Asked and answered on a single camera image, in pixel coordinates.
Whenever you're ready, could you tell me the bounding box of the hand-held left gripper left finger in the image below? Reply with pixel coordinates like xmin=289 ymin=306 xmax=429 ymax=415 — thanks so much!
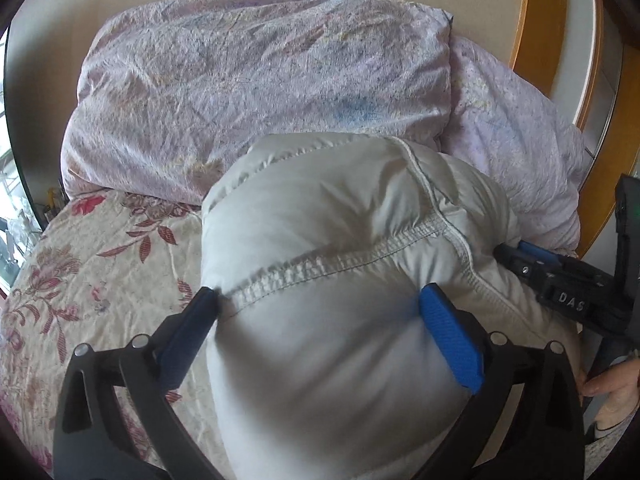
xmin=52 ymin=286 xmax=221 ymax=480

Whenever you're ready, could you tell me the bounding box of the orange wooden frame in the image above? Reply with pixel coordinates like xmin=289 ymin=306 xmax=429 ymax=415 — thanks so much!
xmin=509 ymin=0 xmax=632 ymax=257

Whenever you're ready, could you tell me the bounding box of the window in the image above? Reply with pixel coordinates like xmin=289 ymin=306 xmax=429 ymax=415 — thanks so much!
xmin=0 ymin=30 xmax=51 ymax=301

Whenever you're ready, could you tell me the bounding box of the person's right hand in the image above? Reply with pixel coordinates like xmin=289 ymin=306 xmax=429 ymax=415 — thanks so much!
xmin=580 ymin=351 xmax=640 ymax=430

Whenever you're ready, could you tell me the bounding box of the left lilac floral pillow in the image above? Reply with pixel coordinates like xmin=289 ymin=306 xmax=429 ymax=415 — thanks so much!
xmin=60 ymin=0 xmax=593 ymax=256

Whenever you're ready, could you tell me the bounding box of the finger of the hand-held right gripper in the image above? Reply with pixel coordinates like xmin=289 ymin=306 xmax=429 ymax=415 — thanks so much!
xmin=494 ymin=242 xmax=550 ymax=292
xmin=516 ymin=240 xmax=578 ymax=268

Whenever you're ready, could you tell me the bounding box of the white puffer jacket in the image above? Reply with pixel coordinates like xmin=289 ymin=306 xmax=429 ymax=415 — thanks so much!
xmin=199 ymin=131 xmax=583 ymax=480

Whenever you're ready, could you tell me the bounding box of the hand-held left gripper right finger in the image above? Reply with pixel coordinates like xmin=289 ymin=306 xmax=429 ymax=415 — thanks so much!
xmin=418 ymin=283 xmax=586 ymax=480

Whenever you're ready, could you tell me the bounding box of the floral beige bedspread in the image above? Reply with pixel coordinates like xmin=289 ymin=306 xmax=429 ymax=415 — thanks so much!
xmin=0 ymin=187 xmax=236 ymax=480

